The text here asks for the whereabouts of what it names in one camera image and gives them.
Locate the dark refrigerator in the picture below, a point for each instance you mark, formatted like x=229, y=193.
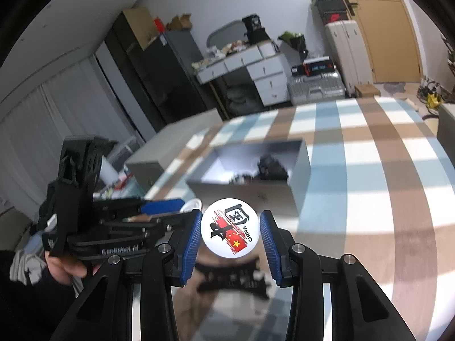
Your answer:
x=177, y=74

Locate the wooden door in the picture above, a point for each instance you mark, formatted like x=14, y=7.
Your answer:
x=384, y=25

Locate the grey fluffy slippers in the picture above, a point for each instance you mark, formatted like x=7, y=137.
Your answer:
x=396, y=87

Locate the silver suitcase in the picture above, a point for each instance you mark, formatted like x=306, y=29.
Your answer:
x=316, y=88

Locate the round white red-print badge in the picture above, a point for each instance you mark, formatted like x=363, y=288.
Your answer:
x=193, y=206
x=227, y=227

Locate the grey cabinet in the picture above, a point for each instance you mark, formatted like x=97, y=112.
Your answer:
x=448, y=120
x=170, y=142

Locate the person's left hand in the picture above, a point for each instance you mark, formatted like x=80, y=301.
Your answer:
x=65, y=268

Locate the white suitcase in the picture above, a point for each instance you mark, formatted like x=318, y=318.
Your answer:
x=346, y=53

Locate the black and red box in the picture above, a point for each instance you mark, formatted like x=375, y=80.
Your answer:
x=314, y=66

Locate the white bottle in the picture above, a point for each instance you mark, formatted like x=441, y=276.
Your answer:
x=108, y=172

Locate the dark wardrobe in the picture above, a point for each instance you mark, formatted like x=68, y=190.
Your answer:
x=124, y=53

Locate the white desk with drawers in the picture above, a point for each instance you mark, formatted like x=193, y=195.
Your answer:
x=263, y=74

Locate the grey box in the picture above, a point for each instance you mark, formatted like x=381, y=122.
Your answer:
x=248, y=195

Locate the black hair claw clip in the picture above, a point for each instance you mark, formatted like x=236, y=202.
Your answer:
x=272, y=166

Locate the dark bag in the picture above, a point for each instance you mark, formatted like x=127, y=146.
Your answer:
x=243, y=99

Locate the glass side table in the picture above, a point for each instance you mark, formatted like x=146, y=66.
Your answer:
x=131, y=184

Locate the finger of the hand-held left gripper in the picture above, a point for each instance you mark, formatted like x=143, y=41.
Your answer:
x=156, y=225
x=160, y=206

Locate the small cardboard box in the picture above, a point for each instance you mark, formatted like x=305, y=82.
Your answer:
x=367, y=90

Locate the red and black shoebox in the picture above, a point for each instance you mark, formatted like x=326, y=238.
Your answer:
x=334, y=17

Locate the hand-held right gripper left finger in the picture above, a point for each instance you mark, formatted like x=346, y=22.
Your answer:
x=190, y=245

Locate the black wrapped bouquet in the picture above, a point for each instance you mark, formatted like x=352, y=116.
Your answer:
x=293, y=41

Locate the open cardboard box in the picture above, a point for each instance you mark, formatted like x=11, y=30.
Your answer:
x=179, y=23

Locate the black coffee machine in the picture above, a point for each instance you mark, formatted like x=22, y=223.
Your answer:
x=255, y=28

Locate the person's left forearm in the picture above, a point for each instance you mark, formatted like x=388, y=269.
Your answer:
x=28, y=309

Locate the pile of shoes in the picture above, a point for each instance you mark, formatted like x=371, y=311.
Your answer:
x=430, y=94

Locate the wooden shoe rack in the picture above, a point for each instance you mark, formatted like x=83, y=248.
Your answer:
x=450, y=57

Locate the white curtain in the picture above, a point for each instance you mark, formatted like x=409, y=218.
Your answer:
x=53, y=120

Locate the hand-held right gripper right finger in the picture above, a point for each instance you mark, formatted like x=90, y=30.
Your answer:
x=268, y=248

